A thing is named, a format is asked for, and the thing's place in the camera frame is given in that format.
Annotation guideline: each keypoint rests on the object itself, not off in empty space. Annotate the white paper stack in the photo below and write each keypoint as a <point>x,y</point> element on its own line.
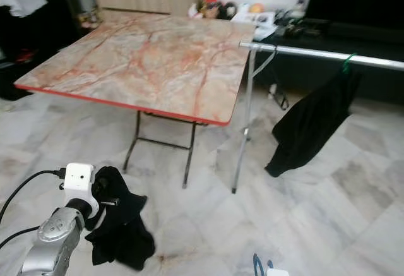
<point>252,22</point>

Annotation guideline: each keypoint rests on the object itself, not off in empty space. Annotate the black shelf unit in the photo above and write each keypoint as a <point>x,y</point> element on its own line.
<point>31,42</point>

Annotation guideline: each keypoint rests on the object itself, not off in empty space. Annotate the black printed t-shirt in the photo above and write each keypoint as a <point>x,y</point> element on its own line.
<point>309,124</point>

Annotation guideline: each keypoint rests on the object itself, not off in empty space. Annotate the red lidded jar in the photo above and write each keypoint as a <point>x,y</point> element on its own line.
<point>211,6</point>

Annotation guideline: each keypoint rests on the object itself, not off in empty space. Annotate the plain black garment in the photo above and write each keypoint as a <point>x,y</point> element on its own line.
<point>120,238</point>

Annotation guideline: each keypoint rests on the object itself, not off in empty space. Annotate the pink tissue pack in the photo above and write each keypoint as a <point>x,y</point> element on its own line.
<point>194,11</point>

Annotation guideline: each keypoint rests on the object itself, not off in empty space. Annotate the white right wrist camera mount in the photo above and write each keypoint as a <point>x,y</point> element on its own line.
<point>278,272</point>

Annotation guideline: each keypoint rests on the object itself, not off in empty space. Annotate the black TV console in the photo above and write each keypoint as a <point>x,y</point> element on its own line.
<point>297,77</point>

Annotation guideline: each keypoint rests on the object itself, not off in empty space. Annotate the orange ball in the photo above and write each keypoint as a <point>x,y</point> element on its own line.
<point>256,7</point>

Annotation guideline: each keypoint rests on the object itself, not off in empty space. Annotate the silver clothes rack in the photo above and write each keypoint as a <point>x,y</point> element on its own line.
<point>309,54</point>

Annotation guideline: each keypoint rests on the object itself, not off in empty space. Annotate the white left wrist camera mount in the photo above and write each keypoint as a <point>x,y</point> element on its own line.
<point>79,178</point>

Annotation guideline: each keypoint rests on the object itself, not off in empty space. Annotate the marble top folding table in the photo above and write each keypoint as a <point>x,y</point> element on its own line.
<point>145,61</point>

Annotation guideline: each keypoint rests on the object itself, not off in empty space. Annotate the green hanger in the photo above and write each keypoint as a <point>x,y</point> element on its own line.
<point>348,64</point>

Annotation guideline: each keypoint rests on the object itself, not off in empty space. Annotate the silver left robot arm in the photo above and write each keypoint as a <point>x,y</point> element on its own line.
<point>53,244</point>

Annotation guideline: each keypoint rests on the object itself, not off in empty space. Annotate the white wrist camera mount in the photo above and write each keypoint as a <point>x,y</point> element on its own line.
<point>79,178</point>
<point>278,272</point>

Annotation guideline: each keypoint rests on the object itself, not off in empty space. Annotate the white ball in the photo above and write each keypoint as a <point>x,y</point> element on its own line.
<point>242,7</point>

